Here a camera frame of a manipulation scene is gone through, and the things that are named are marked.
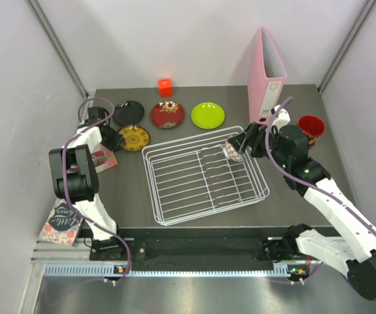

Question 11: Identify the orange cube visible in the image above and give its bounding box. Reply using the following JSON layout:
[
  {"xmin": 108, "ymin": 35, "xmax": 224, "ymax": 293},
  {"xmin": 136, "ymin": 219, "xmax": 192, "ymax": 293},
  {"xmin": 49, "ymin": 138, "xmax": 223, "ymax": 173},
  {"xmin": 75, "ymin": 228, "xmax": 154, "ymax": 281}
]
[{"xmin": 158, "ymin": 78, "xmax": 173, "ymax": 98}]

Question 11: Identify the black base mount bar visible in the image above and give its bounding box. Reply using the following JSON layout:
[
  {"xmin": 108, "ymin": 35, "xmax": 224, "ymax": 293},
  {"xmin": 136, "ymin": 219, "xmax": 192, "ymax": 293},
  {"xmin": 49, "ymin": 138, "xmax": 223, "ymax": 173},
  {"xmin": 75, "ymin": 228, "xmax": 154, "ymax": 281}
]
[{"xmin": 79, "ymin": 228, "xmax": 339, "ymax": 264}]

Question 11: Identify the black glossy plate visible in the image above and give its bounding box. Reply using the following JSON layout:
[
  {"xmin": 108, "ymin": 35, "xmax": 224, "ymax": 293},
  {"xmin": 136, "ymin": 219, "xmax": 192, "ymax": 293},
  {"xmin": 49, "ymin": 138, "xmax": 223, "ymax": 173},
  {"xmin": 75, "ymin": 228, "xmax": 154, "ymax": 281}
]
[{"xmin": 112, "ymin": 100, "xmax": 145, "ymax": 126}]

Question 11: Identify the floral patterned cloth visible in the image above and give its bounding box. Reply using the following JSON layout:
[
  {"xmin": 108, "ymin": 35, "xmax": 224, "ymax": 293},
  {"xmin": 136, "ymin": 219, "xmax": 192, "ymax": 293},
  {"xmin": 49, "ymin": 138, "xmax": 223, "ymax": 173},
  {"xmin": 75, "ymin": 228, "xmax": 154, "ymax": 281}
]
[{"xmin": 37, "ymin": 199, "xmax": 83, "ymax": 246}]

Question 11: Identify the red cup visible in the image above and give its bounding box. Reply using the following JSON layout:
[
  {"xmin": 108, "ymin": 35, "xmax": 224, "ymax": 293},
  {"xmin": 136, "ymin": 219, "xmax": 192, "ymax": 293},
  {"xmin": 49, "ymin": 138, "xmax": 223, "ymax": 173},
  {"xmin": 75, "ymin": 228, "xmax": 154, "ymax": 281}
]
[{"xmin": 298, "ymin": 115, "xmax": 326, "ymax": 148}]

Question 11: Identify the yellow plate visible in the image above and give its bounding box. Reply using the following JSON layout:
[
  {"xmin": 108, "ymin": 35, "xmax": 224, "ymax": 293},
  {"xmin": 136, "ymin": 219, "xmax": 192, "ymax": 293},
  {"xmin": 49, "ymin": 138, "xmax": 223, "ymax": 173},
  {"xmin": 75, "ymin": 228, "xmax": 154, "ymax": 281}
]
[{"xmin": 118, "ymin": 125, "xmax": 150, "ymax": 152}]

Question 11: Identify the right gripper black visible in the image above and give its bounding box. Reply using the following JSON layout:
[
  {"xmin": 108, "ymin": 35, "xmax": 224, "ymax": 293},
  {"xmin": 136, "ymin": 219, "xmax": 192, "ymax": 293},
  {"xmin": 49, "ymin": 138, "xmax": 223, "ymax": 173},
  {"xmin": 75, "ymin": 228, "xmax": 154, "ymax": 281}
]
[{"xmin": 228, "ymin": 122, "xmax": 290, "ymax": 169}]

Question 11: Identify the white wire dish rack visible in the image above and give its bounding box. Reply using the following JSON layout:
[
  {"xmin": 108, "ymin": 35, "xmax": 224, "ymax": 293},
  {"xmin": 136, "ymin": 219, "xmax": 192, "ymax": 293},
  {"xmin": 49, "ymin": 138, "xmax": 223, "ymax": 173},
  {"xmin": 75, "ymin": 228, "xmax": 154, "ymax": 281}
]
[{"xmin": 141, "ymin": 126, "xmax": 270, "ymax": 226}]

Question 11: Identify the red floral plate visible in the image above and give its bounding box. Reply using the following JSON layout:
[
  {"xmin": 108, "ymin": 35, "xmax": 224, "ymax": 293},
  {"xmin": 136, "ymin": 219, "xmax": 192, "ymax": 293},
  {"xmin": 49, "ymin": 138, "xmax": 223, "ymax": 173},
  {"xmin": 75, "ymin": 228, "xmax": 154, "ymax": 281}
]
[{"xmin": 150, "ymin": 101, "xmax": 185, "ymax": 130}]

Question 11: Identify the red blue patterned bowl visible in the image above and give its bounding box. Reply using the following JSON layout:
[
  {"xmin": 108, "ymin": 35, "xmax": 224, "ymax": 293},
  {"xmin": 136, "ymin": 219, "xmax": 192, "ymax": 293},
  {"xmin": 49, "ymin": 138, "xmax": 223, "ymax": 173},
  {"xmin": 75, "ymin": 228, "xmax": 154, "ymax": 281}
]
[{"xmin": 223, "ymin": 136, "xmax": 245, "ymax": 163}]

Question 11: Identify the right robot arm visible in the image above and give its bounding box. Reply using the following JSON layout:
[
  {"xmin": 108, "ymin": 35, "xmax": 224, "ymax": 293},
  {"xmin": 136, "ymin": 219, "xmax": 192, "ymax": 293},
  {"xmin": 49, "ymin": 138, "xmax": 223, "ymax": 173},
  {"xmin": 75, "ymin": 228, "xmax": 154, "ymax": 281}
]
[{"xmin": 226, "ymin": 123, "xmax": 376, "ymax": 300}]

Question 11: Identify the pink ring binder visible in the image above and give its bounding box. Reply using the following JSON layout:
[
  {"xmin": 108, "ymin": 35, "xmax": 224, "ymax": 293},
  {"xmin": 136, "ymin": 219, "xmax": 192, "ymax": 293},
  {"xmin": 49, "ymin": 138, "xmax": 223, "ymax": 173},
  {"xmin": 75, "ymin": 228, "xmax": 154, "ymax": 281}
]
[{"xmin": 247, "ymin": 27, "xmax": 287, "ymax": 125}]

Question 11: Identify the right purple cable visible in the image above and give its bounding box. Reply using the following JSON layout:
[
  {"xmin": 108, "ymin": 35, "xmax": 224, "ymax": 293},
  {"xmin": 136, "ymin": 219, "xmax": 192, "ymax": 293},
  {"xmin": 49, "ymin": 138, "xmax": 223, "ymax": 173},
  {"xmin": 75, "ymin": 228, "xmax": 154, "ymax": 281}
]
[{"xmin": 265, "ymin": 96, "xmax": 376, "ymax": 307}]

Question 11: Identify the grey slotted cable duct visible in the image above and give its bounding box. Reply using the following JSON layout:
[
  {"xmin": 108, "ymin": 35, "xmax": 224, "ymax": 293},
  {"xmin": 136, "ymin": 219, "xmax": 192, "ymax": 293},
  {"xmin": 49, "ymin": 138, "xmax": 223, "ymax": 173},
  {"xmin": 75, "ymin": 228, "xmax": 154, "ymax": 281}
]
[{"xmin": 43, "ymin": 260, "xmax": 313, "ymax": 279}]

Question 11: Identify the green plate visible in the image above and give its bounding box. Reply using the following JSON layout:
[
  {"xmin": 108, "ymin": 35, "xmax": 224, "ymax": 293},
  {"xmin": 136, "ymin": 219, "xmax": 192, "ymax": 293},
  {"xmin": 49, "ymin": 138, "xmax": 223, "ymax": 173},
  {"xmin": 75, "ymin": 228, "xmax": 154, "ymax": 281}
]
[{"xmin": 191, "ymin": 102, "xmax": 226, "ymax": 130}]

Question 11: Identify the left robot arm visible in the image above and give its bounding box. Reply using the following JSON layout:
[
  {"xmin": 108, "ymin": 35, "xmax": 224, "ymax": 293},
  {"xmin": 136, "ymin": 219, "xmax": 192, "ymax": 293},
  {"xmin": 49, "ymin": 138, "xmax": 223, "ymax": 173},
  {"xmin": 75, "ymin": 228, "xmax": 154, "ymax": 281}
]
[{"xmin": 48, "ymin": 107, "xmax": 127, "ymax": 260}]

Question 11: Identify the red illustrated card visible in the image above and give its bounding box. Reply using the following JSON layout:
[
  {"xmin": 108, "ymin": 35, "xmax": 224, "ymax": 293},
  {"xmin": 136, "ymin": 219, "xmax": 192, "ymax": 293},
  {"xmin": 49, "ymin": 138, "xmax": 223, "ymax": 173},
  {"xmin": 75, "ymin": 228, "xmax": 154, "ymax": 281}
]
[{"xmin": 92, "ymin": 145, "xmax": 118, "ymax": 173}]

